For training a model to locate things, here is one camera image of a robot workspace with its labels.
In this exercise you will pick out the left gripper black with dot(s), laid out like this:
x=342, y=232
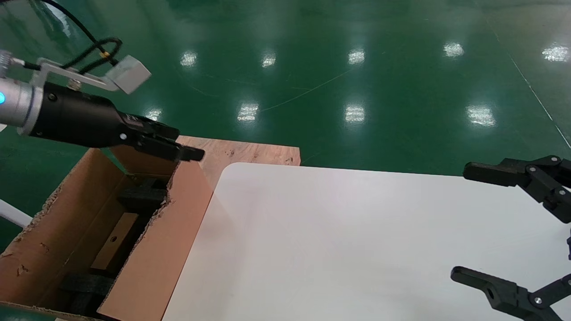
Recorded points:
x=76, y=118

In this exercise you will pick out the large open cardboard box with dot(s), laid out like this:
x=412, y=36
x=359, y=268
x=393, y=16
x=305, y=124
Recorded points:
x=165, y=249

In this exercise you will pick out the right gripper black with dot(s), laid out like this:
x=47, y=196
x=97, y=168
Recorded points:
x=569, y=248

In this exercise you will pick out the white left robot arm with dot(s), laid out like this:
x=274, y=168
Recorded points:
x=15, y=104

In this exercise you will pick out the small cardboard box with hole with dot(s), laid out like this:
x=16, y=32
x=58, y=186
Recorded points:
x=116, y=240

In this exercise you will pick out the white tube frame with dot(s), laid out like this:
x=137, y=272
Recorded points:
x=13, y=216

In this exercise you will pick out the plywood board under table top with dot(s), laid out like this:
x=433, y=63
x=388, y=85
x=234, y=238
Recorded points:
x=250, y=154

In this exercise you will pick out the black foam insert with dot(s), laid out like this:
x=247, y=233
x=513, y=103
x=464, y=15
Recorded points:
x=87, y=290
x=142, y=198

